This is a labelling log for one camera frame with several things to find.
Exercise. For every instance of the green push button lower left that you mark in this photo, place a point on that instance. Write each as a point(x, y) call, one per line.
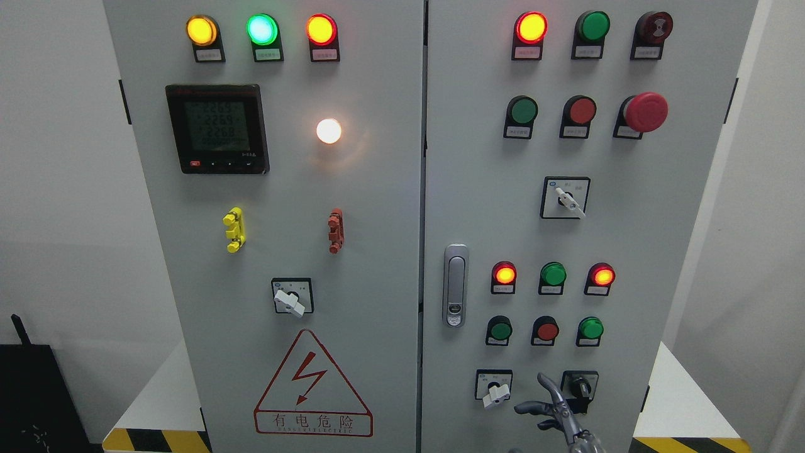
point(499, 331)

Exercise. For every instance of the green push button upper row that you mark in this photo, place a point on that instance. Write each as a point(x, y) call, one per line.
point(520, 117)

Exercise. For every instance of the red push button lower middle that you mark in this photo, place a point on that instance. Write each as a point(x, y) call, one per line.
point(545, 331)

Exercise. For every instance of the red push button upper row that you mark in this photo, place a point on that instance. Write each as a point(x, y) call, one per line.
point(578, 113)

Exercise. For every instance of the green push button lower right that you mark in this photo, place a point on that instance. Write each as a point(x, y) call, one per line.
point(589, 332)

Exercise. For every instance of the red emergency stop mushroom button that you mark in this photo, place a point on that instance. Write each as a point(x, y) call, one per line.
point(640, 114)

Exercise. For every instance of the grey electrical control cabinet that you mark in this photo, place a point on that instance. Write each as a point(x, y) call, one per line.
point(421, 91)

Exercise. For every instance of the red terminal block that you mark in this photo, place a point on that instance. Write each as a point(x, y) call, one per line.
point(336, 236)

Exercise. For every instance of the red indicator light lower left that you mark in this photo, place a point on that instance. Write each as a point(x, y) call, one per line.
point(503, 278)

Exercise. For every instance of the red indicator light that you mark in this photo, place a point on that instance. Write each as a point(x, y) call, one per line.
point(528, 36)
point(599, 279)
point(503, 278)

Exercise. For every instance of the white glowing indicator light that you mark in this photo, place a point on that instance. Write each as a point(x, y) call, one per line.
point(329, 130)

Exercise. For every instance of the green indicator light lower middle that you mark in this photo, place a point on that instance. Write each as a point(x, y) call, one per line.
point(553, 276)

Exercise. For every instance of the green indicator light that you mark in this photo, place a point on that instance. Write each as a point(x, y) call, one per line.
point(589, 35)
point(553, 276)
point(265, 38)

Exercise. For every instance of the yellow terminal block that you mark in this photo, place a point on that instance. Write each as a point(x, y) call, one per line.
point(234, 229)

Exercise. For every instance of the red electrical hazard warning sticker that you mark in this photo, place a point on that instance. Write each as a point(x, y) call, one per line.
point(310, 395)

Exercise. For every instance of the red indicator light lower right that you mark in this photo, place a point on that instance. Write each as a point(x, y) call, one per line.
point(599, 279)

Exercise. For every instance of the black digital power meter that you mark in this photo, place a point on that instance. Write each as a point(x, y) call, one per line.
point(218, 129)

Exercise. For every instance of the red-orange indicator light left door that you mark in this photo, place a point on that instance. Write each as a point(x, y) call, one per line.
point(322, 33)

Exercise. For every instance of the red indicator light top right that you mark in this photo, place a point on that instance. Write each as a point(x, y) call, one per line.
point(528, 36)

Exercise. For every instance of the green indicator light top left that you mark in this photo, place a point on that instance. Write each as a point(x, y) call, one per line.
point(265, 38)

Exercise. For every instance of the green indicator light top right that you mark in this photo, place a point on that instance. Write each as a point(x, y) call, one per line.
point(589, 35)

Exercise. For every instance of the yellow indicator light top left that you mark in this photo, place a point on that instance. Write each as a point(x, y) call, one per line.
point(207, 44)

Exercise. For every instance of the dark red buzzer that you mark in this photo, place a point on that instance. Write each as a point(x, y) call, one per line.
point(651, 31)

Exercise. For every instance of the white platform with hazard stripes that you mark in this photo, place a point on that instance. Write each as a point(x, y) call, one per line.
point(677, 415)

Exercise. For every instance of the black box with antenna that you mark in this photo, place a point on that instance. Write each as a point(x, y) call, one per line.
point(37, 411)

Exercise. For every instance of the silver door lock handle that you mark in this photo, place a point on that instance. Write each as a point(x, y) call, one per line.
point(454, 284)

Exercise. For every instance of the white selector switch left door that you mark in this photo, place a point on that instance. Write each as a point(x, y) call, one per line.
point(293, 295)

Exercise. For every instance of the white selector switch door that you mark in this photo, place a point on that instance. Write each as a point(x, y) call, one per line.
point(293, 295)
point(493, 386)

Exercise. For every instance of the white selector switch upper right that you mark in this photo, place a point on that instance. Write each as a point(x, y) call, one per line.
point(565, 197)

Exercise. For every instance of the white selector switch lower right door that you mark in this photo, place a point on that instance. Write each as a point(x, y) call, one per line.
point(493, 386)

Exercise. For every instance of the black knob selector switch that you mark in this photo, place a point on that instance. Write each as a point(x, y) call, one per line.
point(578, 388)

